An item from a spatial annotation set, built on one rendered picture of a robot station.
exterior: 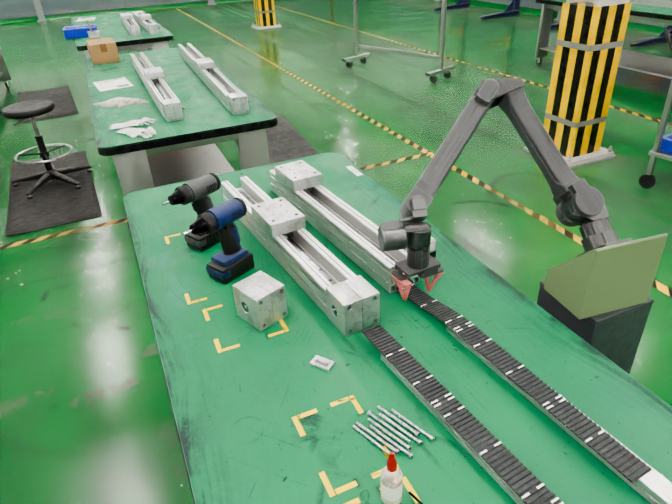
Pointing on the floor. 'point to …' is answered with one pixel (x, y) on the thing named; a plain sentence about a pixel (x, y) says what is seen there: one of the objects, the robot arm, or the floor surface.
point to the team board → (404, 51)
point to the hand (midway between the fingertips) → (416, 292)
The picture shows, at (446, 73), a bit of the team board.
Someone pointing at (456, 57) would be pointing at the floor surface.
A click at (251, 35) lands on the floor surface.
